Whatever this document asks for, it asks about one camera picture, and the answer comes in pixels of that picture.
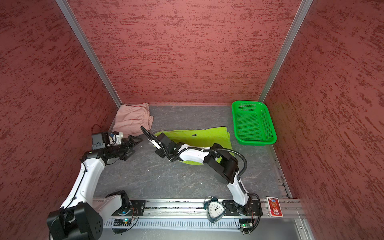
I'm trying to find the aluminium corner post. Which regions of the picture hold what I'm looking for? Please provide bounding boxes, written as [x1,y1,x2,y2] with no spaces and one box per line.
[56,0,123,108]
[258,0,313,102]

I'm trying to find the pink shorts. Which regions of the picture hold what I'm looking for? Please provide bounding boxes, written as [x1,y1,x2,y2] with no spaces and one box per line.
[112,103,154,137]

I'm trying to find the left aluminium corner post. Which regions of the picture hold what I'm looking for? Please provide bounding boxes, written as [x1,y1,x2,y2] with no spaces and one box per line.
[56,0,123,108]

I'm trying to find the aluminium front rail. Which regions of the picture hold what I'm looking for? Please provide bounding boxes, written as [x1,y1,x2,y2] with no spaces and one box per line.
[90,196,307,219]

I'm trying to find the teal alarm clock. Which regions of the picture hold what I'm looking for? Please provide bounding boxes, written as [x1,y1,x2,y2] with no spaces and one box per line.
[204,196,225,224]

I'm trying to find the green plastic basket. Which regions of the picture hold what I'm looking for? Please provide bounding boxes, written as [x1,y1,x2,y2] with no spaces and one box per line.
[232,101,277,146]

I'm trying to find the red card packet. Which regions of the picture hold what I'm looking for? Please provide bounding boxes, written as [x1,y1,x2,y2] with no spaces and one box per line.
[266,197,284,218]

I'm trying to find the lime green shorts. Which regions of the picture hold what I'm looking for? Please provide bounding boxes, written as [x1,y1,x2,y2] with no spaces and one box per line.
[155,127,232,149]

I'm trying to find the right aluminium corner post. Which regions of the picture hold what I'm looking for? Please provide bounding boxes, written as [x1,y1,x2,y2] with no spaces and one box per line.
[258,0,313,102]

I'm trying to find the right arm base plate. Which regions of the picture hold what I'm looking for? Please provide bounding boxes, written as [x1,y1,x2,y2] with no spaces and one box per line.
[222,200,264,217]

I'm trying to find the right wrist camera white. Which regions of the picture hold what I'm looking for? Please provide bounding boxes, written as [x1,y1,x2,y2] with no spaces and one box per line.
[151,140,161,150]

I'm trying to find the black corrugated cable conduit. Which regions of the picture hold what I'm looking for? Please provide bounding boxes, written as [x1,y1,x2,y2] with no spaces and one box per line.
[140,126,262,233]

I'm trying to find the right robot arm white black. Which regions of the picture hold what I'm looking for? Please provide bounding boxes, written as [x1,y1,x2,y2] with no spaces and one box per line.
[150,133,253,215]

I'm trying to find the left circuit board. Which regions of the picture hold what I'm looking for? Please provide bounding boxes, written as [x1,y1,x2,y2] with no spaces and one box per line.
[113,219,132,228]

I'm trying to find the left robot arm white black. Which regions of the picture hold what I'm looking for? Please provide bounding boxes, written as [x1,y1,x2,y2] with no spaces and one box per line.
[47,132,142,240]

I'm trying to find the circuit board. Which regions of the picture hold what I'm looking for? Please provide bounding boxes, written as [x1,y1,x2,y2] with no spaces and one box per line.
[239,219,255,232]
[113,219,132,228]

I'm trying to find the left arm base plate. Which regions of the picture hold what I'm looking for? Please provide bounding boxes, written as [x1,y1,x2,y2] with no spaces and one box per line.
[117,200,147,217]

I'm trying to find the right circuit board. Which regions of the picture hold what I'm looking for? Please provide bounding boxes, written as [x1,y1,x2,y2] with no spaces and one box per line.
[239,219,255,232]

